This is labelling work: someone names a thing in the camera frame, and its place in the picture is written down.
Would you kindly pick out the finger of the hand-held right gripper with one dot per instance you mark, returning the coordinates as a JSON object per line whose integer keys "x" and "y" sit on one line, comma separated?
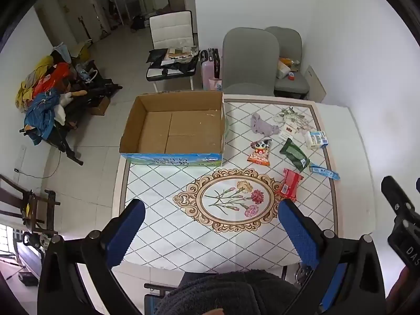
{"x": 395, "y": 198}

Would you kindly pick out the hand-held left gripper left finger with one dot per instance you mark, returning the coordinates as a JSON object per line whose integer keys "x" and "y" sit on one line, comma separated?
{"x": 126, "y": 233}

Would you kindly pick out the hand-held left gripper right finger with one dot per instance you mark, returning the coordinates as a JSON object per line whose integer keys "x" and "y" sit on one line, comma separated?
{"x": 300, "y": 233}

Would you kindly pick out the red packet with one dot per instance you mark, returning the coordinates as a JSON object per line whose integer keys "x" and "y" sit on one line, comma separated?
{"x": 289, "y": 185}

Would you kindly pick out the long blue packet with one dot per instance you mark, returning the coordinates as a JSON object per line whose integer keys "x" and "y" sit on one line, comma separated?
{"x": 323, "y": 171}

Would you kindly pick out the green packet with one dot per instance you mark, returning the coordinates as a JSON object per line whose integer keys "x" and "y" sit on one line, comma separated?
{"x": 293, "y": 154}

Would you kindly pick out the orange cartoon snack packet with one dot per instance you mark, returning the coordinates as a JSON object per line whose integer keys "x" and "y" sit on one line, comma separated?
{"x": 260, "y": 152}

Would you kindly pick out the white blue carton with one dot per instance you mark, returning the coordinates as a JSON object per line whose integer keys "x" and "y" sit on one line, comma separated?
{"x": 316, "y": 139}

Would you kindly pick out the purple cloth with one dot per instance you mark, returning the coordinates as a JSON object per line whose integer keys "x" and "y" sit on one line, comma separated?
{"x": 262, "y": 126}

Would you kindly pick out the floral printed tablecloth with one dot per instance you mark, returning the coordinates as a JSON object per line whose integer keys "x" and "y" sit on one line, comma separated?
{"x": 164, "y": 203}

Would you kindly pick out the dark wooden chair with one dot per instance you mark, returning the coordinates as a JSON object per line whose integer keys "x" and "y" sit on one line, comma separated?
{"x": 32, "y": 210}

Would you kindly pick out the black rack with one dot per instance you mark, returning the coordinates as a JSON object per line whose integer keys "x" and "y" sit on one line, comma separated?
{"x": 70, "y": 144}

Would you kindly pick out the small cardboard box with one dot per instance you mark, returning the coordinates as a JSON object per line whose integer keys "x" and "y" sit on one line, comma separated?
{"x": 100, "y": 105}

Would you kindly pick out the beige board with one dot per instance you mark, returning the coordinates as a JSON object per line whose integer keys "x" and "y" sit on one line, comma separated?
{"x": 315, "y": 83}

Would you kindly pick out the white cloth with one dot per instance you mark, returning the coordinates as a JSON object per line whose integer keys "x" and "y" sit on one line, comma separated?
{"x": 62, "y": 108}

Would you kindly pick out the blue garment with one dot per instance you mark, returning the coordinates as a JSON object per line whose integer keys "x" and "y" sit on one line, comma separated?
{"x": 41, "y": 115}

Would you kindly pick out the white plastic bag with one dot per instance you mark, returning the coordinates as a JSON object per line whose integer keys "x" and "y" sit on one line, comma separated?
{"x": 283, "y": 70}

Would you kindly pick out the pink white paper bag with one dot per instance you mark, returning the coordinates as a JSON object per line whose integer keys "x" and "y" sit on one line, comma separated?
{"x": 216, "y": 84}

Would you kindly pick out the orange garment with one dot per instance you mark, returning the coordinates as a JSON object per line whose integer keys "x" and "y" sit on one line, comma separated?
{"x": 52, "y": 78}

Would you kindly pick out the black bag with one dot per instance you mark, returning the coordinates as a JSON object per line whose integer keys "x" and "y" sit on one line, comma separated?
{"x": 174, "y": 67}

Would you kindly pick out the yellow garment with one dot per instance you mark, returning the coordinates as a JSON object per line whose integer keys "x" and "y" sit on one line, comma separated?
{"x": 24, "y": 92}

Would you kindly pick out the grey upholstered chair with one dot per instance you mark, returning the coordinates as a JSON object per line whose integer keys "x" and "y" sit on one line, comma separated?
{"x": 249, "y": 59}
{"x": 290, "y": 42}

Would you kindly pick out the pink suitcase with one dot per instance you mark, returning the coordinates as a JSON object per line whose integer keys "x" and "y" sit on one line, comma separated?
{"x": 207, "y": 69}

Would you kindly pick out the yellow bag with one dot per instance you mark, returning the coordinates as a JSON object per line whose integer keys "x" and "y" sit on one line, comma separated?
{"x": 84, "y": 51}

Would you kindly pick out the stack of papers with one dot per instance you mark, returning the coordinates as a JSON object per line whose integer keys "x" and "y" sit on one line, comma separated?
{"x": 180, "y": 52}

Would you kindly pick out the white padded chair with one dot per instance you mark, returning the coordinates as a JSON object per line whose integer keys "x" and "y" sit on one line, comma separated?
{"x": 170, "y": 29}

